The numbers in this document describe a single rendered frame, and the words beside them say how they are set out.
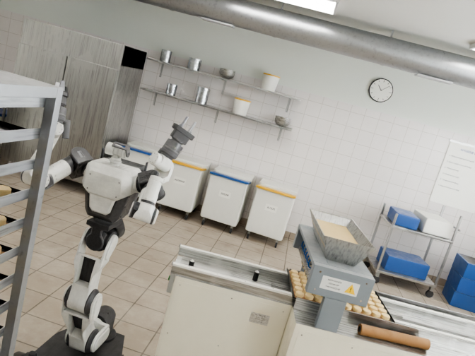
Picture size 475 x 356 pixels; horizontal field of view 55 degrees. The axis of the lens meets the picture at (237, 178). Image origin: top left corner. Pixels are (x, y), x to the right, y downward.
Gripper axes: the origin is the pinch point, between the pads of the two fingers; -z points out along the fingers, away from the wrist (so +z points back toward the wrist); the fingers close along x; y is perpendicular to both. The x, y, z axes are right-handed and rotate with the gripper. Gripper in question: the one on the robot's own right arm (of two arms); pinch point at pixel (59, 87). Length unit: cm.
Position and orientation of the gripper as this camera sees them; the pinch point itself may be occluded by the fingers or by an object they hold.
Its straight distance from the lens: 254.6
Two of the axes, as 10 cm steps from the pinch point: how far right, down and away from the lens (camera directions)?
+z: -0.4, 9.9, -1.5
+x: 7.9, -0.6, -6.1
